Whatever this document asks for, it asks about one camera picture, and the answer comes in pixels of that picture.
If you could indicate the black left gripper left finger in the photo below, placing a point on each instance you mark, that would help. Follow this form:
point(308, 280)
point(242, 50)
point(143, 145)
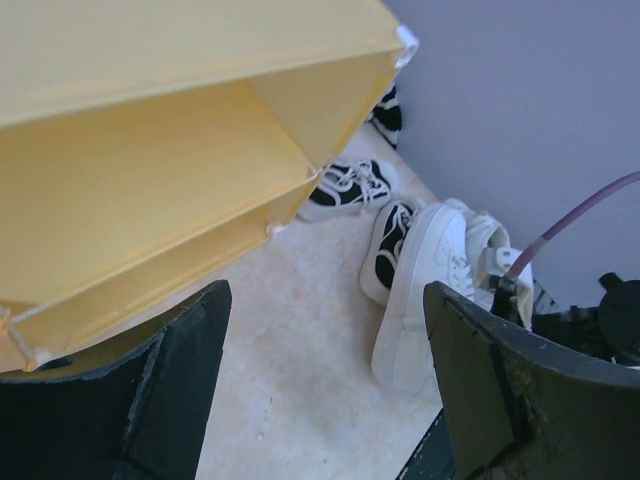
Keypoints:
point(135, 406)

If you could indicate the black white sneaker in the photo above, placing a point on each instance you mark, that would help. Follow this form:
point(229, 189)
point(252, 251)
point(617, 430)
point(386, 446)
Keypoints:
point(389, 232)
point(351, 187)

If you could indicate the yellow plastic shoe cabinet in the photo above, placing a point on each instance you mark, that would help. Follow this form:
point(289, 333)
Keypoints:
point(144, 144)

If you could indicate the white sneaker one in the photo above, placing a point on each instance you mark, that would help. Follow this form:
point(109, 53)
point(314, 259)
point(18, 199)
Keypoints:
point(433, 251)
point(490, 254)

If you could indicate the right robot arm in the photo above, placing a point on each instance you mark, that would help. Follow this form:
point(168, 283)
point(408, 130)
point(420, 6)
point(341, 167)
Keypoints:
point(608, 331)

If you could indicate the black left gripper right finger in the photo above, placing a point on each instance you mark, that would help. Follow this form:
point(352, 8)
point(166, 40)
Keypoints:
point(519, 406)

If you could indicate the zebra striped cloth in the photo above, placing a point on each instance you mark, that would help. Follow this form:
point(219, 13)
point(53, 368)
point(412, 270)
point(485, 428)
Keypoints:
point(386, 116)

